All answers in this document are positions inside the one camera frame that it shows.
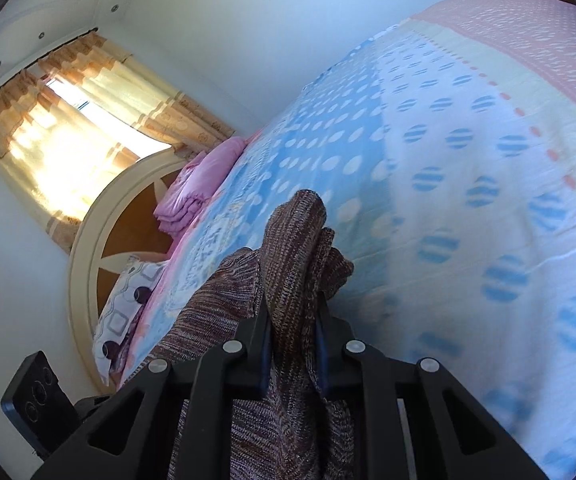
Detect brown knit sweater sun motifs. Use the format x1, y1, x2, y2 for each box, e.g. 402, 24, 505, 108
148, 190, 354, 479

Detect blue polka dot bedsheet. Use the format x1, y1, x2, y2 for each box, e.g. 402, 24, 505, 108
125, 0, 576, 479

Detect white patterned pillow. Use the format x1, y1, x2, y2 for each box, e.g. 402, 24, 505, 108
92, 256, 169, 387

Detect beige patterned curtain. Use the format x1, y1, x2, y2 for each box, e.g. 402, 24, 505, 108
0, 30, 235, 252

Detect folded pink quilt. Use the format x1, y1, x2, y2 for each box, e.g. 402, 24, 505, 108
153, 136, 248, 237

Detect cream and wood headboard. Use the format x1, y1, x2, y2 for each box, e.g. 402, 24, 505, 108
68, 148, 195, 393

